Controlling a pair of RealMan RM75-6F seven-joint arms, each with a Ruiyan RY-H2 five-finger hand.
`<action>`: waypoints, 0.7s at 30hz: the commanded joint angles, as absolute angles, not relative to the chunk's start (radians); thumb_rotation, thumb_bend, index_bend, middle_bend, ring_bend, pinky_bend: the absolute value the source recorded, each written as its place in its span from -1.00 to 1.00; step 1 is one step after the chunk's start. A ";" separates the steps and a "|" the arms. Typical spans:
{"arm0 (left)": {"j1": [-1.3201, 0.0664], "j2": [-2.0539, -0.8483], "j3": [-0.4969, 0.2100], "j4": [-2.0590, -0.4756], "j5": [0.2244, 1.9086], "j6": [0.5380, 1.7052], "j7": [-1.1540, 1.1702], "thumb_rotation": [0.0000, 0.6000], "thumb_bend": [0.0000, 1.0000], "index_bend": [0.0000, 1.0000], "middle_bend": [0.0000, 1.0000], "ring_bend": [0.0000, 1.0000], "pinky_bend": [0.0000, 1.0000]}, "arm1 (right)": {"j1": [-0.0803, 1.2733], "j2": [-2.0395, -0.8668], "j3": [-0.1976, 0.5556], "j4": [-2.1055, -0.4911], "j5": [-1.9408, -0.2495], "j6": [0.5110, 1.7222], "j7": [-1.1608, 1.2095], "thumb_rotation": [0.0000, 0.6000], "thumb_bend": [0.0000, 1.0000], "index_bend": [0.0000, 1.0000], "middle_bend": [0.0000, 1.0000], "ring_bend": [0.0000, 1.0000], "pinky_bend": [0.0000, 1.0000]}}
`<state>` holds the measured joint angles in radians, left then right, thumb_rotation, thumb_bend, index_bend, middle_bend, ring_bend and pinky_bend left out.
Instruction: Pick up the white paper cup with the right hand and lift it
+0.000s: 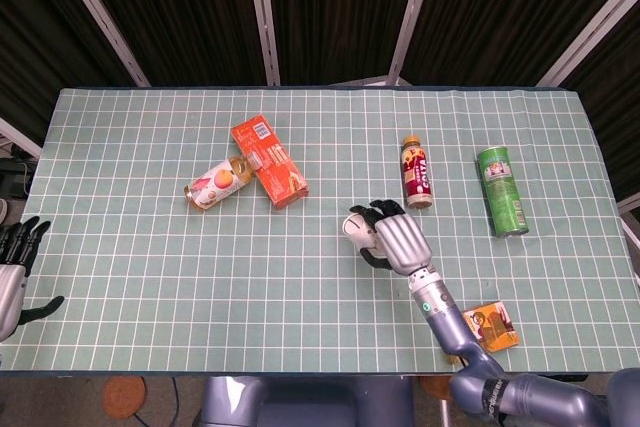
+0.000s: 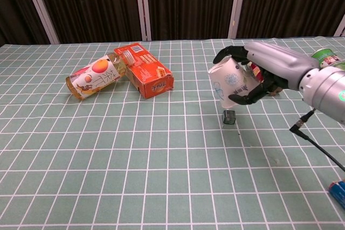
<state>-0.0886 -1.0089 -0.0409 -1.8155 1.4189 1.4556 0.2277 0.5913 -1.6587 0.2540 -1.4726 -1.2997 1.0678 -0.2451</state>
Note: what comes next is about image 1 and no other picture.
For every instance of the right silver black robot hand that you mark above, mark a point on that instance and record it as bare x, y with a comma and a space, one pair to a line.
402, 242

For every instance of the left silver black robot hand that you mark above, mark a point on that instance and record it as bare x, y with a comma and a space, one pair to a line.
12, 292

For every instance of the white paper cup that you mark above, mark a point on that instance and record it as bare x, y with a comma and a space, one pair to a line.
354, 229

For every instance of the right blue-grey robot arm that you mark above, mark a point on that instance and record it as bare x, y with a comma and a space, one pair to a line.
450, 327

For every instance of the brown milk tea bottle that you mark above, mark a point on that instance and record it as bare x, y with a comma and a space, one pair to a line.
417, 174

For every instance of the green chips can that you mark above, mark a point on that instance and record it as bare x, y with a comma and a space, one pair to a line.
500, 192

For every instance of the black equipment box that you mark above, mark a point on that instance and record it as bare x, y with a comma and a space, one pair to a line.
12, 177

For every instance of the yellow orange snack box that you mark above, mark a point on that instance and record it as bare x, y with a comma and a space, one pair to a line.
492, 327

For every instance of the green grid table mat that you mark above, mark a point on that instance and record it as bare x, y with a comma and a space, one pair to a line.
150, 272

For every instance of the round cork pad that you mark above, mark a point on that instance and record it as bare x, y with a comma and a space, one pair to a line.
124, 397
434, 387

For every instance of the orange carton box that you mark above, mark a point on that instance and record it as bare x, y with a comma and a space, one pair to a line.
270, 164

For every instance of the white metal leg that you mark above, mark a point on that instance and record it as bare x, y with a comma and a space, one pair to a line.
444, 412

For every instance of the blue-grey robot torso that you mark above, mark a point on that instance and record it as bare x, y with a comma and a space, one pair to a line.
300, 402

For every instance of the peach juice bottle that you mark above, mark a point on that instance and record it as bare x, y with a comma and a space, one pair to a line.
217, 184

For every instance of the white screen frame post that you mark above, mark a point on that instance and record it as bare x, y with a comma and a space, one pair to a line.
102, 17
411, 17
590, 29
264, 17
631, 219
17, 139

